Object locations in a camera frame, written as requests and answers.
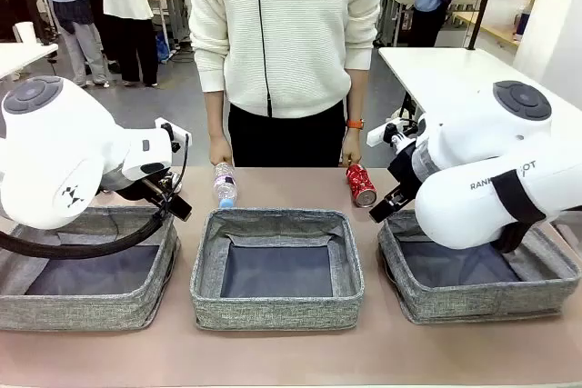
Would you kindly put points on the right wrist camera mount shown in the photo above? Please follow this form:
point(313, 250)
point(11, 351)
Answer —
point(382, 133)

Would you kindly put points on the white paper cup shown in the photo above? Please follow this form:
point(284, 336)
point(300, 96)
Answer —
point(25, 33)

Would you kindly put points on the person's right forearm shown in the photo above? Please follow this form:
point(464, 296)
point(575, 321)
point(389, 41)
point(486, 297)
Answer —
point(216, 113)

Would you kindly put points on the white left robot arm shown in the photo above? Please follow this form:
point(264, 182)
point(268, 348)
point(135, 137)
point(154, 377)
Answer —
point(50, 147)

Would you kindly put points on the grey fabric basket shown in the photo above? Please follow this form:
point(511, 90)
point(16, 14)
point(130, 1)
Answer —
point(277, 311)
point(91, 311)
point(477, 304)

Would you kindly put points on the person's right hand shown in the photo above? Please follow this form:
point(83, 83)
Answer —
point(220, 152)

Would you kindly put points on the clear plastic water bottle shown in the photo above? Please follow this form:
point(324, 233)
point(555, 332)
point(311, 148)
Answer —
point(226, 186)

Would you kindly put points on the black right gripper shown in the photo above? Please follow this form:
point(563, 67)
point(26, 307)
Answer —
point(409, 170)

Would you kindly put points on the blue bag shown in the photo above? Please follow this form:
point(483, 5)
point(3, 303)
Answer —
point(163, 49)

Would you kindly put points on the person's left forearm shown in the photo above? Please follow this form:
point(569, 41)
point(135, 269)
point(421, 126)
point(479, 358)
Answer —
point(358, 97)

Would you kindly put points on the wooden shelf board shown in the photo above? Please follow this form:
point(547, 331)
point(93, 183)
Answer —
point(491, 29)

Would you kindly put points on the dark blue bottle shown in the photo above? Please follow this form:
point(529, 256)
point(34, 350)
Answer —
point(522, 26)

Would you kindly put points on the small white table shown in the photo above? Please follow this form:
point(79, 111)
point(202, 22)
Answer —
point(23, 58)

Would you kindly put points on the person's left hand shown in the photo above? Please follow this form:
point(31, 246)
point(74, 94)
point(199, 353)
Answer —
point(351, 149)

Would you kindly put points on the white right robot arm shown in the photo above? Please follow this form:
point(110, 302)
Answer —
point(482, 152)

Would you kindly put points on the orange wristband watch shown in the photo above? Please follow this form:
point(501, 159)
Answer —
point(355, 123)

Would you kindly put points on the red soda can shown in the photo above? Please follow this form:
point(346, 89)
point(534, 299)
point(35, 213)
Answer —
point(361, 186)

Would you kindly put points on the person in white sweater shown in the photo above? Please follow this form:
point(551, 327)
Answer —
point(295, 42)

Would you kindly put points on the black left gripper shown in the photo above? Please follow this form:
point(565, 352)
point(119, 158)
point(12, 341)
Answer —
point(161, 181)

